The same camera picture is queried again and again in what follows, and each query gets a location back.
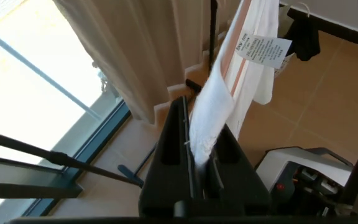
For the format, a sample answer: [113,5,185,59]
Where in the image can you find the white printed t-shirt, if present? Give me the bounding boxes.
[188,0,293,169]

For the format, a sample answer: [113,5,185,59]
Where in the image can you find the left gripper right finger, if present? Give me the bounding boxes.
[203,124,272,217]

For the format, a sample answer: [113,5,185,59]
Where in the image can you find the beige curtain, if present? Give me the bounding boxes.
[53,0,242,125]

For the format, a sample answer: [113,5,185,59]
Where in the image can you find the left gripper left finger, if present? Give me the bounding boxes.
[138,95,199,218]

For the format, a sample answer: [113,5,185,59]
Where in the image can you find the black garment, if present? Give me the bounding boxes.
[283,17,321,62]

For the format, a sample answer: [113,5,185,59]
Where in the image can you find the window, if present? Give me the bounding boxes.
[0,0,132,218]

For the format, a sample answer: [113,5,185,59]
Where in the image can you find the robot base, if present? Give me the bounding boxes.
[255,144,358,218]

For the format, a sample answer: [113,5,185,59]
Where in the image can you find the black clothes rack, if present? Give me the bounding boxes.
[0,0,219,189]

